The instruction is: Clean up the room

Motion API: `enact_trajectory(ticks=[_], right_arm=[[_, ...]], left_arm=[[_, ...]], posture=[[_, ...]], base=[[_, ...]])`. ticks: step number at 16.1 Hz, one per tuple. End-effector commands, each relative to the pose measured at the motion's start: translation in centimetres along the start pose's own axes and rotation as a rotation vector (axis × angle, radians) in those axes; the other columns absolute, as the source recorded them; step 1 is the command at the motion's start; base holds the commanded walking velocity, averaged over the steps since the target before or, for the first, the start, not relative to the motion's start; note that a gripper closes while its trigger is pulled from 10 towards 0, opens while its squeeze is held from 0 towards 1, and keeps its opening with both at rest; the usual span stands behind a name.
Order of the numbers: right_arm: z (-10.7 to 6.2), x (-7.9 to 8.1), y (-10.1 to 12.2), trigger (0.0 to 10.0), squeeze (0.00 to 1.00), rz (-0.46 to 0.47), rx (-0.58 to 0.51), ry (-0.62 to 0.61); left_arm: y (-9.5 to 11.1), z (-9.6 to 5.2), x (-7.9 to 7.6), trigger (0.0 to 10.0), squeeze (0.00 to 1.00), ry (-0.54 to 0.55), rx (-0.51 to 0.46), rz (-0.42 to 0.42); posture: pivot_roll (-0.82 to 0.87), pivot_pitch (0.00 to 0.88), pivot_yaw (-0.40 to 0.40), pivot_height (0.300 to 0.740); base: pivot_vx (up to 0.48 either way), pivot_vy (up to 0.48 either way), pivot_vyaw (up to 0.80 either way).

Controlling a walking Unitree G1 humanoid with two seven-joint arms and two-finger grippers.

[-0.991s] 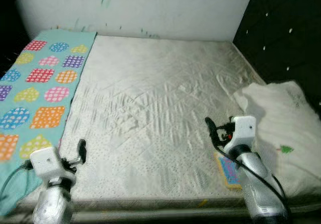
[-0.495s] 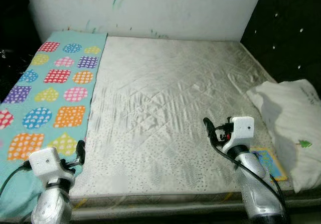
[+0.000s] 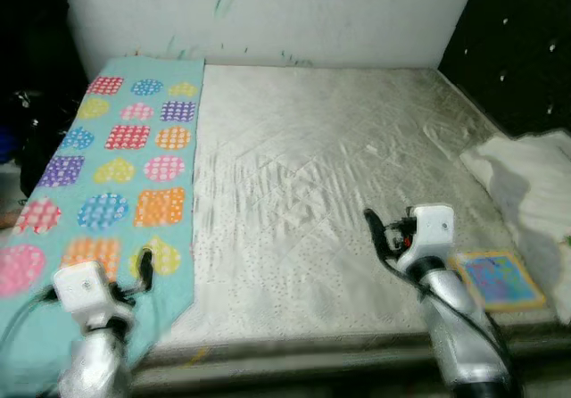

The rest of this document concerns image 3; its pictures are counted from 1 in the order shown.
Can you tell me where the blue yellow children's book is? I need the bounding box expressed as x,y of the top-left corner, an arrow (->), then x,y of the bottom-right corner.
453,251 -> 547,312

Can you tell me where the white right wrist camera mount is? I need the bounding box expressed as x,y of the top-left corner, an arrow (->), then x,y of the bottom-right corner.
395,204 -> 454,278

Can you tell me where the white pillow with tree print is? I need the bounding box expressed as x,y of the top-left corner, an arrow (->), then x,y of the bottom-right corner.
459,130 -> 571,323

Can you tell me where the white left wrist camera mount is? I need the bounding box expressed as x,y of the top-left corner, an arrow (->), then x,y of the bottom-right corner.
52,261 -> 137,329

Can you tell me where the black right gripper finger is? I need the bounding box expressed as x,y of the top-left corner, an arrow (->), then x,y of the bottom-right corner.
363,208 -> 389,265

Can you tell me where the grey quilted dotted mattress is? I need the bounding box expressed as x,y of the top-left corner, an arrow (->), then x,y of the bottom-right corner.
134,63 -> 571,392

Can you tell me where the black bag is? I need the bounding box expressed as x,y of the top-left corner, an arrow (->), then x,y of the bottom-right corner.
9,86 -> 72,198

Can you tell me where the black tufted headboard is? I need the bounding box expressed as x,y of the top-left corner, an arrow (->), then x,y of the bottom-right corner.
437,0 -> 571,140

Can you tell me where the blue bag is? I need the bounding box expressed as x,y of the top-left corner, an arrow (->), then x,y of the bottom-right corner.
0,121 -> 21,165

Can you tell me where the teal sheet with colourful shapes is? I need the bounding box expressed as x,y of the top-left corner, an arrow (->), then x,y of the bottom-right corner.
0,54 -> 206,398

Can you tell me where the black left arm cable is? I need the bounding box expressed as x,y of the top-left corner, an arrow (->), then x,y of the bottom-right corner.
0,286 -> 63,368

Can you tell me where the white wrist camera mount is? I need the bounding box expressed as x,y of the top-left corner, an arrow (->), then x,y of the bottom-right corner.
395,204 -> 454,278
52,261 -> 137,329

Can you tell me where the dark bed frame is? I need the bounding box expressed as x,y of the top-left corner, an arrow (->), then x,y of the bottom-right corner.
125,362 -> 571,398

